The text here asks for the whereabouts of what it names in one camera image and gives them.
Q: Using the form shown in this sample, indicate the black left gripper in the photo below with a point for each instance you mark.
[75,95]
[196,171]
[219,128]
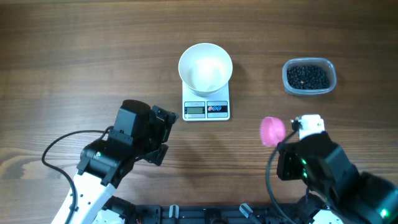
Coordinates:
[169,117]

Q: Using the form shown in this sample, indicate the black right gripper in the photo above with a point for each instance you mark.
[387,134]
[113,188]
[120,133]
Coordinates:
[285,155]

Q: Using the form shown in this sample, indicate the pink measuring scoop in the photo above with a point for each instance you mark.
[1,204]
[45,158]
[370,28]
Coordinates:
[272,131]

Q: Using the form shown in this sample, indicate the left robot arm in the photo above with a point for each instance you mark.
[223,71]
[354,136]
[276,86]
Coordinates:
[97,178]

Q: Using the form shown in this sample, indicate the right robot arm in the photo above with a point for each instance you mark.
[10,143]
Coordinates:
[374,202]

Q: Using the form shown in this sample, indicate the white digital kitchen scale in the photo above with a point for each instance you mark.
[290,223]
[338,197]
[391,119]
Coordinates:
[214,107]

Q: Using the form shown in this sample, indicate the white bowl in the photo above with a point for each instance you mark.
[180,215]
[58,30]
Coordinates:
[205,68]

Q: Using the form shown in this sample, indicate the black beans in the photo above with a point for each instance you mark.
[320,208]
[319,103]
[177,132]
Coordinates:
[307,77]

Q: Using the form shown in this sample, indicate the clear plastic food container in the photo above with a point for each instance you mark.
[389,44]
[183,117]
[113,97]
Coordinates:
[321,62]

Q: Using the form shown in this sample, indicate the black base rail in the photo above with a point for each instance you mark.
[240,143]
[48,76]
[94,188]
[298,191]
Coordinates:
[217,214]

